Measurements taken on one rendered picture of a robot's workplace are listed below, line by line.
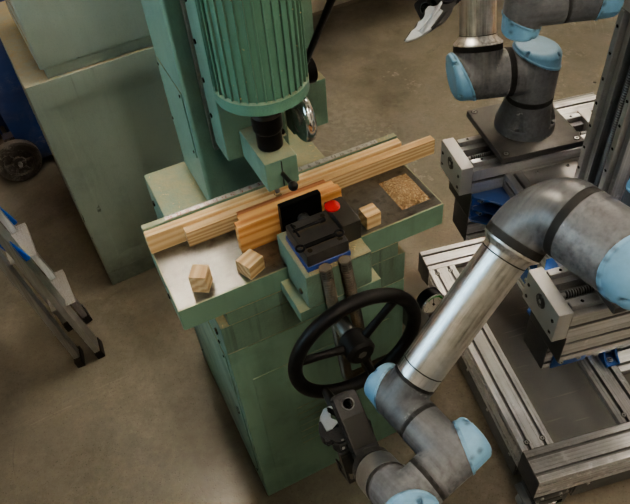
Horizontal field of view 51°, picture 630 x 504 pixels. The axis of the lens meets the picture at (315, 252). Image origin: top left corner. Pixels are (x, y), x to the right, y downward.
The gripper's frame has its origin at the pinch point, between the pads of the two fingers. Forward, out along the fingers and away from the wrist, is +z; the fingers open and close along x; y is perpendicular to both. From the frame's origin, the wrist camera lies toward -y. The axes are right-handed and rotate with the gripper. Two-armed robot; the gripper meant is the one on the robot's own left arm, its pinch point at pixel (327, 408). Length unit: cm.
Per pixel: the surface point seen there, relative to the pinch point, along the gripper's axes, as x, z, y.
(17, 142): -48, 213, -59
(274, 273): 1.2, 12.9, -24.9
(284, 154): 11.0, 15.2, -46.1
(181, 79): -1, 30, -65
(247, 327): -6.6, 19.1, -14.0
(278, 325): 0.1, 20.9, -10.9
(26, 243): -49, 105, -33
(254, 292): -3.6, 14.3, -22.3
